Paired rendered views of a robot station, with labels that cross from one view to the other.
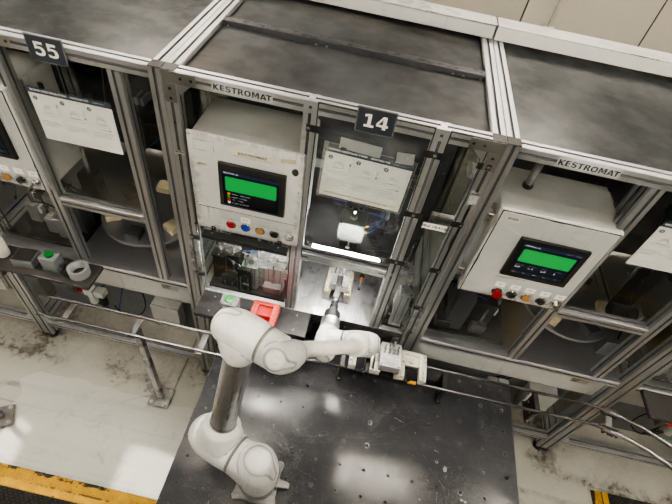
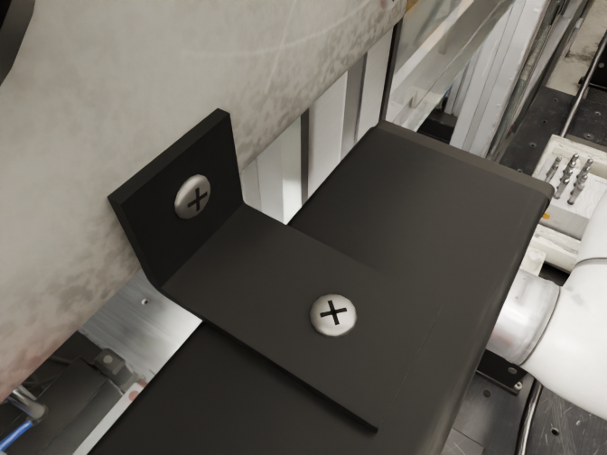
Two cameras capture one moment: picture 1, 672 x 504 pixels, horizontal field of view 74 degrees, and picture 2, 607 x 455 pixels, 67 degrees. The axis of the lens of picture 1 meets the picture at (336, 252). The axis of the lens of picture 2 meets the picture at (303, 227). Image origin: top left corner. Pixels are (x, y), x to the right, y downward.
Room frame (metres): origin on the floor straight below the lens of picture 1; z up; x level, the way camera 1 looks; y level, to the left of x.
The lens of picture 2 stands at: (1.21, 0.26, 1.42)
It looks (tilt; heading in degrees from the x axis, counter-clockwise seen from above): 51 degrees down; 301
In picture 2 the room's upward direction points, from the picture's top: straight up
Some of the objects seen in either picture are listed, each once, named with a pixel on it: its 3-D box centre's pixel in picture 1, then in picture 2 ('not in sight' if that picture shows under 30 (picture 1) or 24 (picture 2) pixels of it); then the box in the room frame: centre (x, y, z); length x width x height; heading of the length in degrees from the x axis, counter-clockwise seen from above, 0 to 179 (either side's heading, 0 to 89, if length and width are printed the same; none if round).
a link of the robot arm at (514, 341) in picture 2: (330, 324); (507, 310); (1.15, -0.04, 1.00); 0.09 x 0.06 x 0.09; 88
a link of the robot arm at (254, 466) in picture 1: (256, 466); not in sight; (0.53, 0.14, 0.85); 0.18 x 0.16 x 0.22; 69
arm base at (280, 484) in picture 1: (262, 479); not in sight; (0.53, 0.11, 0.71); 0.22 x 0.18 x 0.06; 88
